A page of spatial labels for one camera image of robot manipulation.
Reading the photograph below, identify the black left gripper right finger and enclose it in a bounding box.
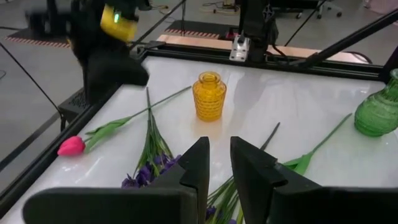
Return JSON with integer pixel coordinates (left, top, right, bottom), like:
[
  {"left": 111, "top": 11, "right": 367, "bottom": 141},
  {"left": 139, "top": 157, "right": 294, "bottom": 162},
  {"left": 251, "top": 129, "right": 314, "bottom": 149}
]
[{"left": 229, "top": 136, "right": 398, "bottom": 224}]

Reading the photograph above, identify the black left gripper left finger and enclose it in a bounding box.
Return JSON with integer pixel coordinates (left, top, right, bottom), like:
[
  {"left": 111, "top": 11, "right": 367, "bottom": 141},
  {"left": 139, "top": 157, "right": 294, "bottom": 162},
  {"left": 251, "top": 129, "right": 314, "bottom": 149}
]
[{"left": 22, "top": 136, "right": 211, "bottom": 224}]

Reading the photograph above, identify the yellow artificial tulip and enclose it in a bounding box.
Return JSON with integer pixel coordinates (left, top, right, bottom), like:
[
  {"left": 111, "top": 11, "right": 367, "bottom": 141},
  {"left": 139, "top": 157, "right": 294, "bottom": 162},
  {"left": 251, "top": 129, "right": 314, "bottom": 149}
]
[{"left": 282, "top": 113, "right": 353, "bottom": 176}]

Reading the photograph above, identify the purple artificial flower bunch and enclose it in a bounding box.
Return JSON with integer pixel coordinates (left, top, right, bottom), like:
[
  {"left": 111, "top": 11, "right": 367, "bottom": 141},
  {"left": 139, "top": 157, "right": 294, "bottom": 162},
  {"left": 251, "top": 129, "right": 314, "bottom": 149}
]
[
  {"left": 121, "top": 88, "right": 183, "bottom": 190},
  {"left": 205, "top": 122, "right": 281, "bottom": 224}
]

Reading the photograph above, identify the pink artificial tulip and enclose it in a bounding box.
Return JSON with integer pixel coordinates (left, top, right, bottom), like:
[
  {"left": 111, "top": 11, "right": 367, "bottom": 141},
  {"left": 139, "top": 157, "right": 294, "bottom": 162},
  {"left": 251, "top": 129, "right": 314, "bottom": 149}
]
[{"left": 57, "top": 85, "right": 193, "bottom": 157}]

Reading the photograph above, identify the amber glass vase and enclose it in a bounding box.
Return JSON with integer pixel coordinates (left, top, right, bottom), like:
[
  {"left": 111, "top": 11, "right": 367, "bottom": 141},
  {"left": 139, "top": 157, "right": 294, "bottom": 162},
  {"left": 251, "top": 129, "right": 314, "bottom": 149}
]
[{"left": 192, "top": 71, "right": 228, "bottom": 123}]

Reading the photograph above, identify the yellow tape band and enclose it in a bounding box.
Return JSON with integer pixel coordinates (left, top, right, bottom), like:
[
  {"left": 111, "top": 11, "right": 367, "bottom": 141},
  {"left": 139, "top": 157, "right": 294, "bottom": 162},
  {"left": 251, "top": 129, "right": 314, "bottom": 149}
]
[{"left": 99, "top": 3, "right": 140, "bottom": 44}]

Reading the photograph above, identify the black mat with striped edge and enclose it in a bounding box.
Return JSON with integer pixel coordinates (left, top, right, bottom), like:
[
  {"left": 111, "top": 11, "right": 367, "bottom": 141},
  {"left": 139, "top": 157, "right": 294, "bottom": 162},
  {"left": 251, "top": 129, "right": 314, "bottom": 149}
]
[
  {"left": 4, "top": 27, "right": 72, "bottom": 49},
  {"left": 164, "top": 19, "right": 239, "bottom": 40}
]

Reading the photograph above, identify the office chair base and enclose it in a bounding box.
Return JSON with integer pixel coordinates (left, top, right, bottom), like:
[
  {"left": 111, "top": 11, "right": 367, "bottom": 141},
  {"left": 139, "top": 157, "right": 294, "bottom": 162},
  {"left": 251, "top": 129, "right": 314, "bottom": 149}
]
[{"left": 294, "top": 0, "right": 343, "bottom": 20}]

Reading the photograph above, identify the black corner handle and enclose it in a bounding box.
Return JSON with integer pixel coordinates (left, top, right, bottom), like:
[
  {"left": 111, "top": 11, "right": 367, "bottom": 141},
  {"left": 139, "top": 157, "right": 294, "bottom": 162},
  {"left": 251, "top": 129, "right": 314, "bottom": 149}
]
[{"left": 129, "top": 39, "right": 167, "bottom": 60}]

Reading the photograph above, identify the black aluminium table frame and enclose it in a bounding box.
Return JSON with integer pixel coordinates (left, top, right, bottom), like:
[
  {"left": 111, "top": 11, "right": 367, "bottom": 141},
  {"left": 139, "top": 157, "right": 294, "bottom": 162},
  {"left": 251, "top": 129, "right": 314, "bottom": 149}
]
[{"left": 0, "top": 40, "right": 398, "bottom": 218}]

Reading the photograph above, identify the silver metal bracket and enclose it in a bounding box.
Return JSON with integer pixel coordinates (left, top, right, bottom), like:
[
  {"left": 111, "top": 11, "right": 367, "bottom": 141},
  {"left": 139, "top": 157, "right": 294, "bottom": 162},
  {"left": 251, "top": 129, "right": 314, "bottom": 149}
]
[{"left": 229, "top": 34, "right": 251, "bottom": 62}]

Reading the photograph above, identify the black upright frame post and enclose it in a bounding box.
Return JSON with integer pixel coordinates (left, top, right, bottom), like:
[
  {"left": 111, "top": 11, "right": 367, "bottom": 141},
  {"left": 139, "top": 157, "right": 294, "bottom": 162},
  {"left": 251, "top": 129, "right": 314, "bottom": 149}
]
[{"left": 379, "top": 45, "right": 398, "bottom": 83}]

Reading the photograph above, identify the black diagonal frame brace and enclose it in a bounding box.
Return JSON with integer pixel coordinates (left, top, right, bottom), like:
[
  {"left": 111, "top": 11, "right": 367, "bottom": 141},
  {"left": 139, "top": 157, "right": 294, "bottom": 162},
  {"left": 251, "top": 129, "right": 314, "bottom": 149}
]
[{"left": 290, "top": 7, "right": 398, "bottom": 68}]

